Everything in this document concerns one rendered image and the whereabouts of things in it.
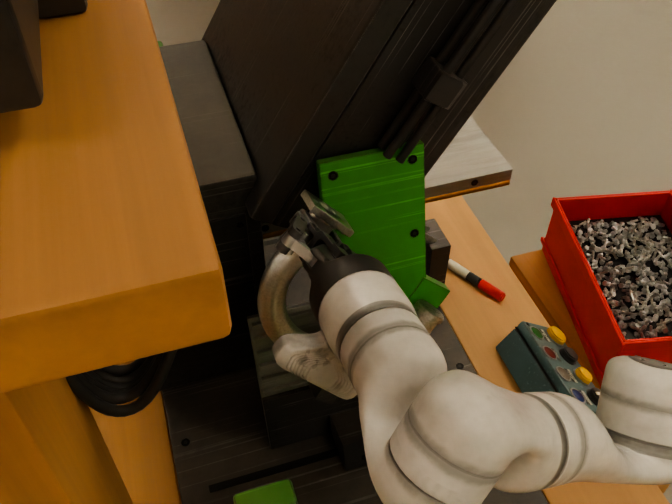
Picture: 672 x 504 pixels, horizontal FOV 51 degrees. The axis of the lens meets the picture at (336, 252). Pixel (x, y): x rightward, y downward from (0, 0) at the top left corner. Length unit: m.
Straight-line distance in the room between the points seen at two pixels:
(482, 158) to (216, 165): 0.37
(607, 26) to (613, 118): 0.80
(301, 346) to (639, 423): 0.31
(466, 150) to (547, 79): 2.41
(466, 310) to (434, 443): 0.65
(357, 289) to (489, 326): 0.53
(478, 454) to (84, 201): 0.27
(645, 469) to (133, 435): 0.63
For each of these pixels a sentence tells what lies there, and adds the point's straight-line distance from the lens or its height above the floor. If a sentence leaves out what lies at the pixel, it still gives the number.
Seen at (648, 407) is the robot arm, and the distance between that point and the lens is 0.70.
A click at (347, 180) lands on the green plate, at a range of 0.73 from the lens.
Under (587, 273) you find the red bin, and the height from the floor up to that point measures 0.92.
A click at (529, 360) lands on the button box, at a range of 0.99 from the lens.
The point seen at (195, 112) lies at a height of 1.24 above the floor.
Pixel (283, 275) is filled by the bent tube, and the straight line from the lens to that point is 0.72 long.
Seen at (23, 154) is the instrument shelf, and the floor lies 1.54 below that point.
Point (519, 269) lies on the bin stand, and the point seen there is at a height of 0.80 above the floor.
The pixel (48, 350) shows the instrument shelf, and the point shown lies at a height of 1.52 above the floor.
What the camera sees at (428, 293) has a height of 1.09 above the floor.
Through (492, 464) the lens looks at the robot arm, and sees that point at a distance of 0.44.
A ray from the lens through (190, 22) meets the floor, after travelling 3.77.
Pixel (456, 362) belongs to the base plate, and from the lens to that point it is 1.02.
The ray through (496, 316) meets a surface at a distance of 1.08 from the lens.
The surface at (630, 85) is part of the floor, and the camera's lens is 3.46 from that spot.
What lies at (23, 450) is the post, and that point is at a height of 1.33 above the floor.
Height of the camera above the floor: 1.72
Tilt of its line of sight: 46 degrees down
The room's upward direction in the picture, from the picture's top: straight up
